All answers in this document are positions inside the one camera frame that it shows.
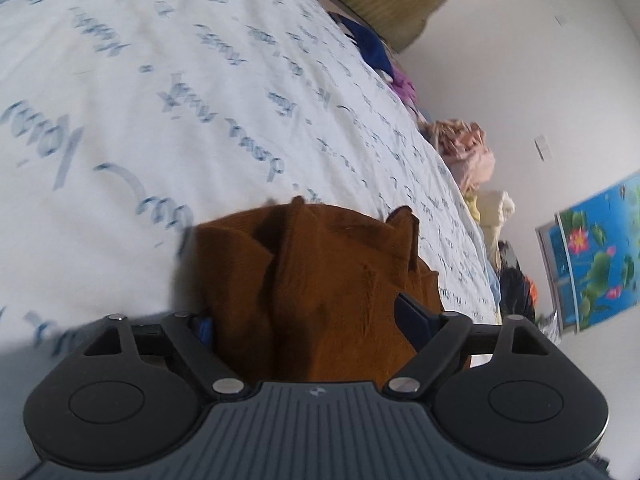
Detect cream puffy jacket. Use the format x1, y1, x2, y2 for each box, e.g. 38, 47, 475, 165
463, 190, 515, 272

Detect lotus flower wall poster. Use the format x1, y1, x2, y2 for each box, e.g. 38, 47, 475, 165
537, 172, 639, 332

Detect dark blue garment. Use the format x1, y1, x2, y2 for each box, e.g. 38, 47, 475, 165
330, 12, 394, 78

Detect brown knit sweater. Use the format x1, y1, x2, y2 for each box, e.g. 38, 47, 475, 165
194, 198, 444, 385

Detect pink crumpled garment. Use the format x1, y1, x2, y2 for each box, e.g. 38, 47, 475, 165
426, 119, 496, 194

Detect white wall switch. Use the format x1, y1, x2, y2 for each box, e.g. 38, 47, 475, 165
534, 136, 552, 162

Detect purple garment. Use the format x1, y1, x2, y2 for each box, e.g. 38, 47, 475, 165
390, 64, 419, 108

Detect dark clothes pile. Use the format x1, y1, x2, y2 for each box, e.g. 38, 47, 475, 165
498, 240, 537, 322

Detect white quilt with blue script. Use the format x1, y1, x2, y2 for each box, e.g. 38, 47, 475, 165
1, 0, 497, 479

